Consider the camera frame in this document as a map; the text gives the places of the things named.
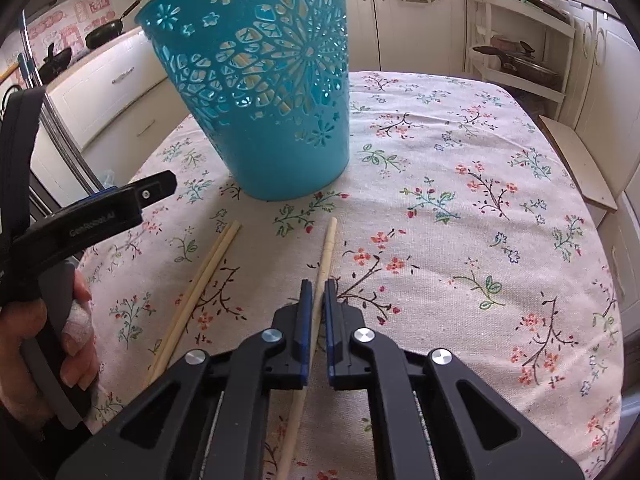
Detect white kitchen cabinets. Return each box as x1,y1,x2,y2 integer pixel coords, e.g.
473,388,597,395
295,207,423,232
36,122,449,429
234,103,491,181
47,27,189,183

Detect person's left hand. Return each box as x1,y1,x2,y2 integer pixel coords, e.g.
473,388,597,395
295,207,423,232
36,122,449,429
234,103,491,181
1,271,100,430

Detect wooden chopstick pile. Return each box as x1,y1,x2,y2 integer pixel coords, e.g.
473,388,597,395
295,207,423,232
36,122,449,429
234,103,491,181
142,220,241,387
150,221,243,384

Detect black wok on stove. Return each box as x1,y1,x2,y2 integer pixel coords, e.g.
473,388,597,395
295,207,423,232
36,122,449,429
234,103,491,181
38,42,73,84

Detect floral tablecloth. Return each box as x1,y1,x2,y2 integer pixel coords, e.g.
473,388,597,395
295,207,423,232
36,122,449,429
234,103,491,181
80,73,624,479

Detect black frying pan on counter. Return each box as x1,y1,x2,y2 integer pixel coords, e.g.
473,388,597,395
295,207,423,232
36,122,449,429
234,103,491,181
85,0,142,50

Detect teal perforated plastic basket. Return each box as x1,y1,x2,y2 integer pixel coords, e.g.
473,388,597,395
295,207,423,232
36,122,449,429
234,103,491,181
136,0,349,200

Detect wooden board at table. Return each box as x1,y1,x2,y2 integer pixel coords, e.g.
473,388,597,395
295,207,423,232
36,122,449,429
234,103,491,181
538,115,617,212

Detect dark pan on shelf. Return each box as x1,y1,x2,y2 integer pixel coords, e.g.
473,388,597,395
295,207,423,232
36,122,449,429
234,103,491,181
472,41,561,88

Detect white open shelf rack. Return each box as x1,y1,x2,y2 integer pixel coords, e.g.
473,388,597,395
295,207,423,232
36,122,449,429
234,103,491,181
464,0,577,118

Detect chrome chair frame tube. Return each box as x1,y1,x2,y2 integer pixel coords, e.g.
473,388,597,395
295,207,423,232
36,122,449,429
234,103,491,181
17,10,104,195

